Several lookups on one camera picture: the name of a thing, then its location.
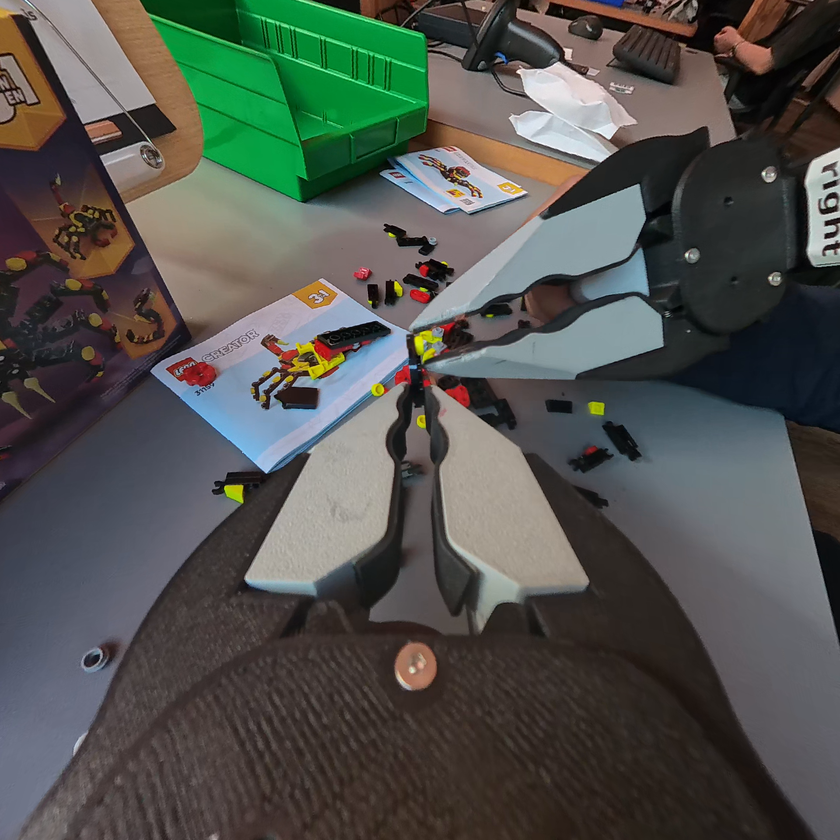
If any black yellow lego wedge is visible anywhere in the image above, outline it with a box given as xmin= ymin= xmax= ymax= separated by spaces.
xmin=212 ymin=471 xmax=266 ymax=504

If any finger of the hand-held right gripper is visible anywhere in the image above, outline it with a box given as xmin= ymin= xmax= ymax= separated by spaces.
xmin=410 ymin=185 xmax=651 ymax=330
xmin=425 ymin=295 xmax=665 ymax=380

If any green plastic bin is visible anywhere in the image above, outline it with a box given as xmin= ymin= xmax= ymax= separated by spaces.
xmin=141 ymin=0 xmax=429 ymax=203

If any scorpion cover instruction booklet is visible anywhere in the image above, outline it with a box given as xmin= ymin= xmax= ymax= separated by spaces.
xmin=151 ymin=279 xmax=411 ymax=473

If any purple cardboard lego box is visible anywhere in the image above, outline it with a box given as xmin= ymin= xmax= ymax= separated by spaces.
xmin=0 ymin=0 xmax=193 ymax=501

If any black keyboard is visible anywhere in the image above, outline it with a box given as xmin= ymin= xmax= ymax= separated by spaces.
xmin=610 ymin=25 xmax=683 ymax=85

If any black yellow lego leg assembly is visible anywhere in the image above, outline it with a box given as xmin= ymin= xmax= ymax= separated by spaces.
xmin=407 ymin=331 xmax=437 ymax=431

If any printed instruction sheet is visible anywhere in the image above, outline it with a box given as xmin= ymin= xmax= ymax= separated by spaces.
xmin=26 ymin=0 xmax=178 ymax=153

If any small instruction booklet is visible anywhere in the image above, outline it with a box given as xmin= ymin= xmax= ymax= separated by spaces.
xmin=381 ymin=146 xmax=529 ymax=216

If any person's right hand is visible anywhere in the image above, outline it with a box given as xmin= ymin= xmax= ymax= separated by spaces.
xmin=524 ymin=283 xmax=575 ymax=326

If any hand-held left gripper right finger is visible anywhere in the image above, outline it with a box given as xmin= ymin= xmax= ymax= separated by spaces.
xmin=428 ymin=386 xmax=592 ymax=636

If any black barcode scanner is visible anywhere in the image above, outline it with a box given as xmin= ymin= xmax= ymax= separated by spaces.
xmin=461 ymin=0 xmax=568 ymax=73

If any metal wire clip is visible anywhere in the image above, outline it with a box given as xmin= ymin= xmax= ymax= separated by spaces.
xmin=39 ymin=0 xmax=166 ymax=169

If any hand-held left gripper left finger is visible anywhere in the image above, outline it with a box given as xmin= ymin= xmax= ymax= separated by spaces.
xmin=243 ymin=382 xmax=408 ymax=606

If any brown Lego plate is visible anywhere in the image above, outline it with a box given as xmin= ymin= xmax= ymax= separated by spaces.
xmin=315 ymin=323 xmax=393 ymax=350

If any white crumpled paper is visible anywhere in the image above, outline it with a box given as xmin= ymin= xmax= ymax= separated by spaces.
xmin=508 ymin=62 xmax=637 ymax=163

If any lego pieces pile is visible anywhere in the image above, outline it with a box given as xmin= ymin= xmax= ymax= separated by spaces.
xmin=351 ymin=222 xmax=644 ymax=509

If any person's right forearm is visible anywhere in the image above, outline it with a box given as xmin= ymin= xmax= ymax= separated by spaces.
xmin=676 ymin=282 xmax=840 ymax=427

